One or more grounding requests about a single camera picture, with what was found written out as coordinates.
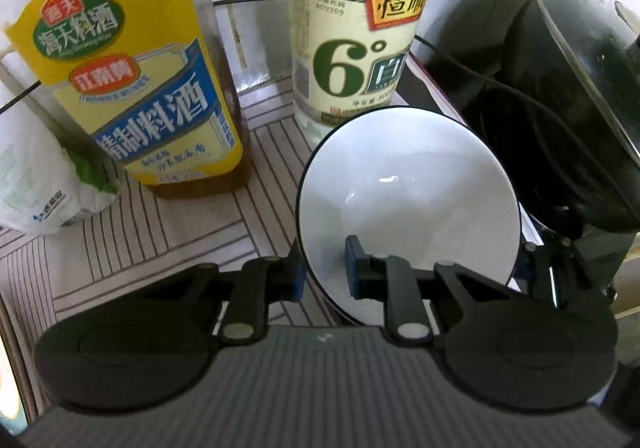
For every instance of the green label vinegar bottle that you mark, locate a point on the green label vinegar bottle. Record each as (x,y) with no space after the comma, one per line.
(350,47)

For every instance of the black wok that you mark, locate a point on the black wok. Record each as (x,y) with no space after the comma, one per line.
(500,77)

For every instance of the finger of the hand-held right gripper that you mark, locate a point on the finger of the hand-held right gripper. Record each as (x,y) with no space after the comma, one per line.
(565,268)

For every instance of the yellow label cooking wine bottle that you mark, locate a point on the yellow label cooking wine bottle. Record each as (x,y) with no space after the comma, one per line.
(140,97)

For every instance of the white plastic bag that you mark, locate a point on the white plastic bag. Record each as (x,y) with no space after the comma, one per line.
(40,177)

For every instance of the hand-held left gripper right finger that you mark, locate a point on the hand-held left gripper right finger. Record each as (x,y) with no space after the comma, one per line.
(352,270)

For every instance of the glass wok lid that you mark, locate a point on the glass wok lid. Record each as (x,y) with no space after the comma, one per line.
(585,52)

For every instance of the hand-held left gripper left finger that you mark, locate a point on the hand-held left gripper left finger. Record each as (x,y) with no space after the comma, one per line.
(297,280)

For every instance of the white bowl black rim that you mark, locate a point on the white bowl black rim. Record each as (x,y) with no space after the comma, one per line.
(415,208)

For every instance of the striped counter mat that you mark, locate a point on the striped counter mat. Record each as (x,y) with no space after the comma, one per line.
(200,228)

